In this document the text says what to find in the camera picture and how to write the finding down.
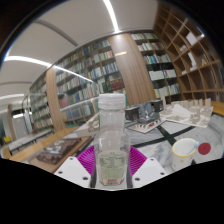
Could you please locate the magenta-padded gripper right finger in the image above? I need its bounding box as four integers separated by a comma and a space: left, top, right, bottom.
126, 145, 167, 189

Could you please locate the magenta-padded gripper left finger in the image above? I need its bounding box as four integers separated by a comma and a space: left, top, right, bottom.
53, 144, 98, 189

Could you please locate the clear plastic drink bottle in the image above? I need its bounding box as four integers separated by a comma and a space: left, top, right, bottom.
93, 93, 132, 188

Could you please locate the dark model on wooden board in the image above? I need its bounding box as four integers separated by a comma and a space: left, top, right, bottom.
28, 137, 93, 174

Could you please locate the white mug with yellow rim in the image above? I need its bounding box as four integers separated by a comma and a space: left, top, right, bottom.
171, 137, 200, 173

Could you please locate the white stepped architecture model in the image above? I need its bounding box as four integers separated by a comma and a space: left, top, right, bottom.
87, 115, 101, 133

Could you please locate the pale blue spoon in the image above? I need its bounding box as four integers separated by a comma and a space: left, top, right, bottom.
186, 140, 200, 156

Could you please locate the dark grey building model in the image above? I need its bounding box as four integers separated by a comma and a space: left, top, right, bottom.
124, 99, 166, 134

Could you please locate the flat round red coaster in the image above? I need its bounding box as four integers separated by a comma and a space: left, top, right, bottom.
197, 142, 212, 156

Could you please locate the white city block model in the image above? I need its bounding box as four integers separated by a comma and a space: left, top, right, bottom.
159, 98, 214, 129

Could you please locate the dim side bookshelf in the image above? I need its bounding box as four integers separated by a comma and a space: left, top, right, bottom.
28, 71, 54, 133

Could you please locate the wooden cubby shelf unit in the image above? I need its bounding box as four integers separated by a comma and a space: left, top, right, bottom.
153, 1, 224, 104

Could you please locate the wide wall bookshelf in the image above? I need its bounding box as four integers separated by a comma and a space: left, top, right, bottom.
53, 38, 126, 126

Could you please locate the narrow wall bookshelf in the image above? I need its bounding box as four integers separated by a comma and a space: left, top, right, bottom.
129, 31, 183, 101

